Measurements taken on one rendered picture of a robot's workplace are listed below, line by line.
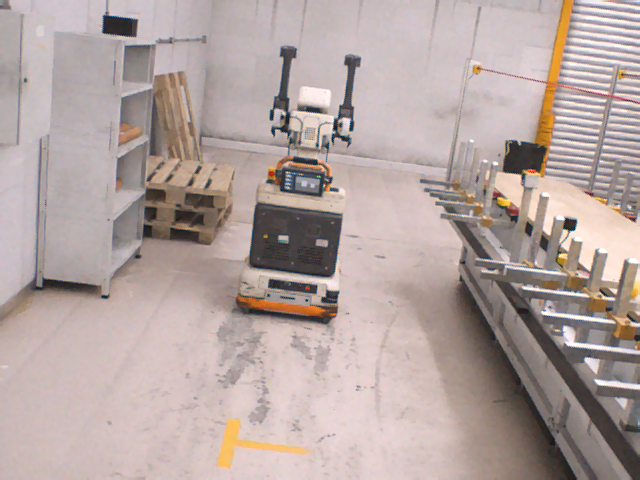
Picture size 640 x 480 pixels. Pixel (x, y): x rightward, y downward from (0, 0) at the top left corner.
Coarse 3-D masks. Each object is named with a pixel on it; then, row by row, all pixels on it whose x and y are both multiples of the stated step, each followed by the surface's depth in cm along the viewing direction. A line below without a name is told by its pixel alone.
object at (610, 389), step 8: (600, 384) 191; (608, 384) 191; (616, 384) 192; (624, 384) 192; (632, 384) 193; (600, 392) 191; (608, 392) 191; (616, 392) 191; (624, 392) 191; (632, 392) 191
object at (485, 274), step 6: (486, 270) 316; (480, 276) 315; (486, 276) 314; (492, 276) 314; (498, 276) 314; (504, 276) 314; (510, 276) 314; (516, 276) 314; (516, 282) 315; (522, 282) 315; (528, 282) 315; (534, 282) 315; (540, 282) 315
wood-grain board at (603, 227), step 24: (504, 192) 487; (552, 192) 513; (576, 192) 527; (528, 216) 421; (552, 216) 430; (576, 216) 440; (600, 216) 450; (600, 240) 385; (624, 240) 393; (600, 288) 308
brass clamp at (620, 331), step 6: (606, 318) 247; (612, 318) 243; (618, 318) 241; (624, 318) 242; (618, 324) 238; (624, 324) 236; (618, 330) 237; (624, 330) 236; (630, 330) 236; (618, 336) 237; (624, 336) 237; (630, 336) 237
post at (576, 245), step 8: (576, 240) 288; (576, 248) 289; (568, 256) 292; (576, 256) 290; (568, 264) 291; (576, 264) 291; (568, 288) 293; (560, 304) 295; (568, 304) 295; (560, 312) 296; (552, 328) 299; (560, 328) 297
